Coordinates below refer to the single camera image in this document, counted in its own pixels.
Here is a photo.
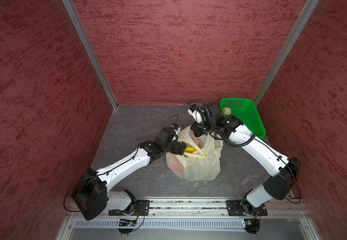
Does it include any perforated cable duct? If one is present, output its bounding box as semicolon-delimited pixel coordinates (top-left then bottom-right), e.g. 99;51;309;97
73;218;245;231

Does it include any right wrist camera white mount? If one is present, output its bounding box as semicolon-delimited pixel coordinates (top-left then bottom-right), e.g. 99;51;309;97
188;109;203;124

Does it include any yellow banana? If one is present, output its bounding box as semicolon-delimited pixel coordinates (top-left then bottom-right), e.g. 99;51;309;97
184;146;197;154

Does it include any right controller board with wires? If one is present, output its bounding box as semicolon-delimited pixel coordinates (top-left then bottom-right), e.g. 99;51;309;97
244;213;260;235

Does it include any green plastic basket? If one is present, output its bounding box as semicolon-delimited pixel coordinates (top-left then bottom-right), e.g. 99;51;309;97
219;98;266;139

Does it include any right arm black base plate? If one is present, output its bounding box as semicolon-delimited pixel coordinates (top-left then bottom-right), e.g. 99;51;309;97
225;200;268;217

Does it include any aluminium corner post left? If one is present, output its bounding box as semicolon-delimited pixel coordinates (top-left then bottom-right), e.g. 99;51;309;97
62;0;118;111

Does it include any aluminium corner post right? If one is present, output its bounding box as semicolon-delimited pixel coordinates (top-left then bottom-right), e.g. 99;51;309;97
253;0;319;106

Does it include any beige round fruit in basket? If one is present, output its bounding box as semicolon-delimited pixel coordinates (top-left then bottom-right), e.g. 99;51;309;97
223;107;231;116

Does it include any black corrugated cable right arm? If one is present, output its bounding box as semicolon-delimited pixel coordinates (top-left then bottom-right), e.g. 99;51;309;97
186;99;257;148

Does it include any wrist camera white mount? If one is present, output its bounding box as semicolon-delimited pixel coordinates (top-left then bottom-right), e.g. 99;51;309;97
188;109;203;124
171;123;181;134

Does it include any aluminium corner post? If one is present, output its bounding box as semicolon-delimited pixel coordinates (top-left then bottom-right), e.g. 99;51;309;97
253;0;319;106
62;0;118;111

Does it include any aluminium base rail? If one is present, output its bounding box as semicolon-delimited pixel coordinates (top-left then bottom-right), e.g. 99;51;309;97
66;197;310;217

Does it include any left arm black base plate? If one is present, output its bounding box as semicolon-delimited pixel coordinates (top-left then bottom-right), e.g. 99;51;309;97
108;200;150;217

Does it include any controller board with wires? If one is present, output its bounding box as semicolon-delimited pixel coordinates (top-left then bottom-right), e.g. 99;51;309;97
244;213;260;235
117;208;145;236

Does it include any translucent yellow plastic bag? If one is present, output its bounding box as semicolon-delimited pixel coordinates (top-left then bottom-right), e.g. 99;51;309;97
166;126;223;182

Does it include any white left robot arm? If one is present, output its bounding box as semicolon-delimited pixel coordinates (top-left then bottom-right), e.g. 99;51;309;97
71;124;186;221

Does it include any left controller board with wires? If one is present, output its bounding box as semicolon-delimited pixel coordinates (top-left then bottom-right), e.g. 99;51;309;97
117;208;145;236

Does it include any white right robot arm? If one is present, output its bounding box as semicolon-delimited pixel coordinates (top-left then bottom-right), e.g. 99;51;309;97
187;100;301;216

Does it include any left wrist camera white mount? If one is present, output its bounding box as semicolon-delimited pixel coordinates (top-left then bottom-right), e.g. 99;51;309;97
171;123;181;134

